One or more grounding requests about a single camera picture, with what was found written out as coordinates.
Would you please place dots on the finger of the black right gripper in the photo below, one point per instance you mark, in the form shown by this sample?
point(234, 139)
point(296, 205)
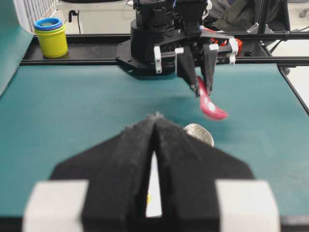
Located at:
point(185, 67)
point(210, 53)

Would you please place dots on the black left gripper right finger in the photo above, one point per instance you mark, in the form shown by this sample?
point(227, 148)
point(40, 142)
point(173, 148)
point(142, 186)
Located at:
point(207, 190)

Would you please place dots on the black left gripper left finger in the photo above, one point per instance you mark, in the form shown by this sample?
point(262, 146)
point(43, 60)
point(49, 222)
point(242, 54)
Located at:
point(96, 190)

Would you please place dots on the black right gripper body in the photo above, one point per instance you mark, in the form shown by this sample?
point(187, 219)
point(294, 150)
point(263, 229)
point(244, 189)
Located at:
point(228, 46)

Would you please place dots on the red plastic spoon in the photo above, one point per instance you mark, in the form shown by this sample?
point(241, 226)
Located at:
point(209, 109)

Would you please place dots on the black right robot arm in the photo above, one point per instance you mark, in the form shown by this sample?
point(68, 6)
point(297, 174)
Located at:
point(168, 35)

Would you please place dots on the yellow hexagonal prism block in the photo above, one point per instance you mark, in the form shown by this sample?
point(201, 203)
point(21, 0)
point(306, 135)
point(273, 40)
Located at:
point(148, 198)

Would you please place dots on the white ceramic bowl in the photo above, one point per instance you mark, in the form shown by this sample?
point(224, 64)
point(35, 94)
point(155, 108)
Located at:
point(154, 208)

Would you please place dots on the red cup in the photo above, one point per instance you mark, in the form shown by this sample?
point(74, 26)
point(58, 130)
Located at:
point(240, 43)

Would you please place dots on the black office chair with clothes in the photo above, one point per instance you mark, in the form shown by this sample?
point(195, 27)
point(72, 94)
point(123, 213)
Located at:
point(240, 15)

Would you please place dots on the speckled egg-shaped dish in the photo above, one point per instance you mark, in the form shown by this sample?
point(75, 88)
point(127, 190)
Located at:
point(199, 132)

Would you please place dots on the stacked yellow blue cups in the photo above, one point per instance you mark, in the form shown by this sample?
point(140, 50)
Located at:
point(51, 36)

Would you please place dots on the black aluminium frame rail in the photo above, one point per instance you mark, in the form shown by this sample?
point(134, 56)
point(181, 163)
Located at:
point(117, 49)

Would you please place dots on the white wire rack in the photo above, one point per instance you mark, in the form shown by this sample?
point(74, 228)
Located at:
point(29, 11)

